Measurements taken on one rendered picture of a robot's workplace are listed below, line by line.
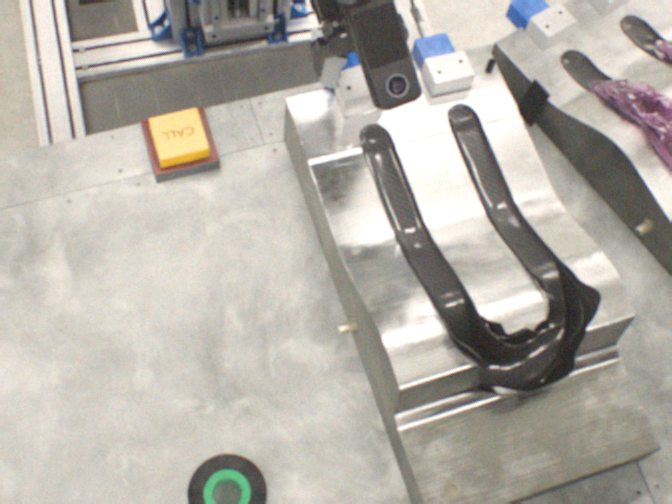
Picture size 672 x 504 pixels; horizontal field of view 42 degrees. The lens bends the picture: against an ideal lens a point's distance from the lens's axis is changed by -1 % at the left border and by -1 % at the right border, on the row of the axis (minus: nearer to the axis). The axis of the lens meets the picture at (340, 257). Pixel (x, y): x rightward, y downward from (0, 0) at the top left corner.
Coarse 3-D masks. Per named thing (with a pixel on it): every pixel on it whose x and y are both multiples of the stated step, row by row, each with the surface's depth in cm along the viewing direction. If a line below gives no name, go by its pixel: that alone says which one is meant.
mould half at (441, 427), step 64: (320, 128) 101; (448, 128) 102; (512, 128) 103; (320, 192) 98; (448, 192) 99; (512, 192) 100; (384, 256) 95; (448, 256) 94; (512, 256) 94; (576, 256) 93; (384, 320) 88; (512, 320) 88; (384, 384) 91; (448, 384) 88; (576, 384) 94; (448, 448) 90; (512, 448) 90; (576, 448) 91; (640, 448) 91
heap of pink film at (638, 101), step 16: (656, 48) 113; (624, 80) 107; (608, 96) 107; (624, 96) 105; (640, 96) 105; (656, 96) 104; (624, 112) 104; (640, 112) 103; (656, 112) 103; (640, 128) 103; (656, 128) 102; (656, 144) 102
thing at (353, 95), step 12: (348, 60) 99; (348, 72) 97; (360, 72) 97; (348, 84) 97; (360, 84) 97; (336, 96) 102; (348, 96) 97; (360, 96) 97; (348, 108) 99; (360, 108) 100; (372, 108) 101
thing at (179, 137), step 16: (176, 112) 106; (192, 112) 106; (160, 128) 105; (176, 128) 105; (192, 128) 105; (160, 144) 104; (176, 144) 104; (192, 144) 104; (160, 160) 104; (176, 160) 105
